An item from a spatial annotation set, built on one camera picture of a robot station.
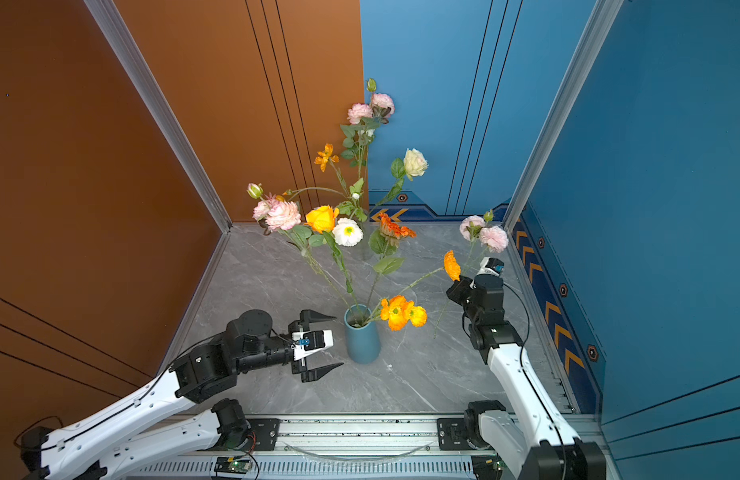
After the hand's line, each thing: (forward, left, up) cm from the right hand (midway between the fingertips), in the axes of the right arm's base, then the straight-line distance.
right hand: (451, 276), depth 82 cm
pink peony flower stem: (+7, -8, +9) cm, 14 cm away
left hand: (-20, +29, +6) cm, 36 cm away
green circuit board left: (-41, +56, -19) cm, 72 cm away
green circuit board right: (-41, -5, -21) cm, 46 cm away
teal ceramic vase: (-18, +24, -3) cm, 30 cm away
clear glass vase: (+20, +26, -13) cm, 36 cm away
